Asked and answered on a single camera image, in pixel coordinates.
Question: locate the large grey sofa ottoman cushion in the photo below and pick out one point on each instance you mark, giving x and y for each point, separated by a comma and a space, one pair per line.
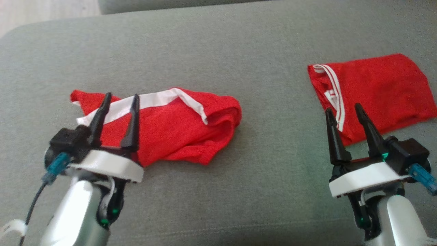
218, 54

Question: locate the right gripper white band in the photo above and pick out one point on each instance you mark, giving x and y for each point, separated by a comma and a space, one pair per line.
365, 177

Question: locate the red shorts white stripe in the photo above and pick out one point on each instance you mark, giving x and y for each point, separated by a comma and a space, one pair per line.
177, 126

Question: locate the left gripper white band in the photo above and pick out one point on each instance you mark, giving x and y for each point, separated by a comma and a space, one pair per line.
109, 164

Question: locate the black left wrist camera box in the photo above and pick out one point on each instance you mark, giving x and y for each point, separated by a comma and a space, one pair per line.
68, 140

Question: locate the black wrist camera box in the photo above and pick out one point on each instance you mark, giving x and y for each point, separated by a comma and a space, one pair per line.
68, 140
408, 153

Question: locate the red basketball jersey white trim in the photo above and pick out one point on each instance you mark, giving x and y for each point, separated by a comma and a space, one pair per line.
382, 92

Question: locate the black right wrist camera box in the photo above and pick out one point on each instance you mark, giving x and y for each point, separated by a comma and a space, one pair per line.
408, 153

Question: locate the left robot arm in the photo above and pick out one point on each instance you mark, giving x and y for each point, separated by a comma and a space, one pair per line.
75, 212

